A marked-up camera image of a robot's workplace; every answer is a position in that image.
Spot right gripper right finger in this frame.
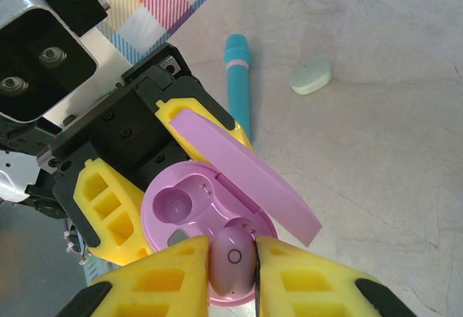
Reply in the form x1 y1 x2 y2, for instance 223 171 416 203
254 235 416 317

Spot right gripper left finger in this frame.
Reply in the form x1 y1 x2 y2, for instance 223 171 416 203
57 235 211 317

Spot purple earbud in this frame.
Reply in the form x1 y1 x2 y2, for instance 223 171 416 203
208 227 257 298

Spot mint green earbud case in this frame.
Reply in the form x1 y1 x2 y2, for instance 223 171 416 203
288 57 333 96

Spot teal pen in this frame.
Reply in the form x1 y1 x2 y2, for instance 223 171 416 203
223 33 253 143

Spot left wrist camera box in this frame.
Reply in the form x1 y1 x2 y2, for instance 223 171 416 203
0 0 132 132

